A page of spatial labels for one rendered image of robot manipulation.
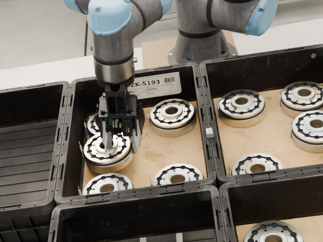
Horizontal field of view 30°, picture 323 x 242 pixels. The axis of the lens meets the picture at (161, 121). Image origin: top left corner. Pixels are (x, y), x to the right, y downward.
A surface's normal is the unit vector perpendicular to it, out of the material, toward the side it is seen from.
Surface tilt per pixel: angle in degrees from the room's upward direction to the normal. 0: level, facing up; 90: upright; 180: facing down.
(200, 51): 69
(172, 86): 90
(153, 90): 90
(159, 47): 4
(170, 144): 0
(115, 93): 90
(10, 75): 0
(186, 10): 86
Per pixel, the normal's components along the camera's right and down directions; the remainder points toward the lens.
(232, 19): -0.54, 0.66
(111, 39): 0.10, 0.62
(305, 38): -0.14, -0.77
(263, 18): 0.85, 0.33
